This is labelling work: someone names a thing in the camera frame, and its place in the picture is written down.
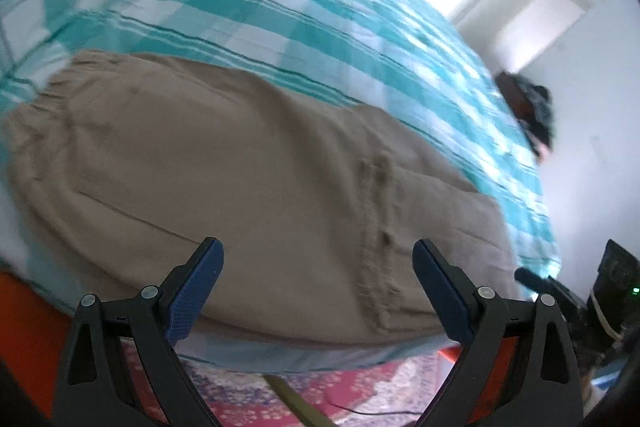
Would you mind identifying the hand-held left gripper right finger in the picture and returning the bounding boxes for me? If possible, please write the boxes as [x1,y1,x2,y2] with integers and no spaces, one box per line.
[412,238,586,427]

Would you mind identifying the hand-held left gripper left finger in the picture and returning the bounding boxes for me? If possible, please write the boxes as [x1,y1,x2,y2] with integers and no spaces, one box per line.
[52,237,225,427]

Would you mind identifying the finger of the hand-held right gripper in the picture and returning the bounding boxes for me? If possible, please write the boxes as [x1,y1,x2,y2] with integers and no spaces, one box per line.
[515,268,586,325]

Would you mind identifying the beige pants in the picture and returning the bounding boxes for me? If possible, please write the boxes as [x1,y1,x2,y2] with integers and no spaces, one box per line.
[2,49,523,348]

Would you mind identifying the patterned rug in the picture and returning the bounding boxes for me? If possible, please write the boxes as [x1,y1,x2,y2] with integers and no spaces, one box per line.
[120,347,501,427]

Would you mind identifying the yellow-green stick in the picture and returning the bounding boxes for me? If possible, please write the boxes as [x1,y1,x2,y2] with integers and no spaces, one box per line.
[265,374,336,427]

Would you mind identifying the orange blanket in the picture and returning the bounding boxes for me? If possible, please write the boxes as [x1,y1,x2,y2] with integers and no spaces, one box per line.
[0,269,523,425]

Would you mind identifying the pile of clothes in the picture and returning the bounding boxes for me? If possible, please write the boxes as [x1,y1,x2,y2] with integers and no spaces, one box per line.
[510,74,557,158]

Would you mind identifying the dark wooden cabinet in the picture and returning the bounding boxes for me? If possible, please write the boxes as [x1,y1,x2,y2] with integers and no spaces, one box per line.
[495,72,531,125]

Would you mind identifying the teal checked bed blanket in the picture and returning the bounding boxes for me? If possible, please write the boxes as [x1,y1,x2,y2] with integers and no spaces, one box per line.
[0,0,562,373]

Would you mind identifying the thin black cable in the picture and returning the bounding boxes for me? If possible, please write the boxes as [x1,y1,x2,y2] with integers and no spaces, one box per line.
[327,399,421,417]

